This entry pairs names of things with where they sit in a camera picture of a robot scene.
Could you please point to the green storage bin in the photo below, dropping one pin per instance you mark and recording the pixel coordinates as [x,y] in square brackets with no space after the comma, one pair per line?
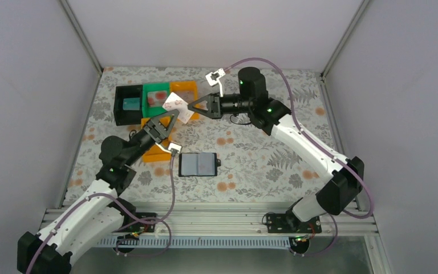
[147,111]

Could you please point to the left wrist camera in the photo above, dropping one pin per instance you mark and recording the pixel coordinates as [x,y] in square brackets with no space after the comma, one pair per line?
[172,147]

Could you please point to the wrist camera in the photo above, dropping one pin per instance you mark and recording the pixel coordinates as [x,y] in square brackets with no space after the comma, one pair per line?
[214,79]
[172,147]

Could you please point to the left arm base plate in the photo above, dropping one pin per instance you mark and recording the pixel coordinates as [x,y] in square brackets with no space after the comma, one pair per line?
[131,226]

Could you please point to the teal card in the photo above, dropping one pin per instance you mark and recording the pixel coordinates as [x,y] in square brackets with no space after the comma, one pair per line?
[131,104]

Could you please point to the red patterned card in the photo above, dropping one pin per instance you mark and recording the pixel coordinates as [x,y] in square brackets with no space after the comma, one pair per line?
[157,98]

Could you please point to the aluminium rail frame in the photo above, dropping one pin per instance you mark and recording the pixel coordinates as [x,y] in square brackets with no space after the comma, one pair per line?
[245,219]

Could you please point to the black storage bin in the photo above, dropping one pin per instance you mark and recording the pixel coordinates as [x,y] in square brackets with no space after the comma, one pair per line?
[122,117]

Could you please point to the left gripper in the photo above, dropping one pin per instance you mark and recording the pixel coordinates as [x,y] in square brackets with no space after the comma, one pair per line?
[155,131]

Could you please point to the orange storage bin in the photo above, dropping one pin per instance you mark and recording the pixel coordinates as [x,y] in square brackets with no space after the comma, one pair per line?
[156,154]
[187,90]

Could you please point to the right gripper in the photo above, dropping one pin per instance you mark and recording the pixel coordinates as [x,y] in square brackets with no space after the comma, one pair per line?
[215,106]

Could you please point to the far orange storage bin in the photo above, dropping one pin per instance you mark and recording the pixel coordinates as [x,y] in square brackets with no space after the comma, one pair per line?
[187,90]

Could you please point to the white floral card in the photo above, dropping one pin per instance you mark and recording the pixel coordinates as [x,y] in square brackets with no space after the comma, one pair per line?
[175,102]

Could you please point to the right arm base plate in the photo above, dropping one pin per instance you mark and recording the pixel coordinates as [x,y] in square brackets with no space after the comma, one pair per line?
[288,223]

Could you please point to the near orange storage bin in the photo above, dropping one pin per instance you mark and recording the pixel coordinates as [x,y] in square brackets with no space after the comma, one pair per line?
[156,154]

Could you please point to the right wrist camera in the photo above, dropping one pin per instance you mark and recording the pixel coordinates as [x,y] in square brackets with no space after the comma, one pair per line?
[214,79]

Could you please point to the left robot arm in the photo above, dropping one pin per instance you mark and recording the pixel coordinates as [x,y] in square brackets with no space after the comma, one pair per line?
[100,210]

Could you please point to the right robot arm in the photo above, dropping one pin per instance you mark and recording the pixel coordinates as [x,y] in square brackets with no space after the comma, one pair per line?
[341,175]

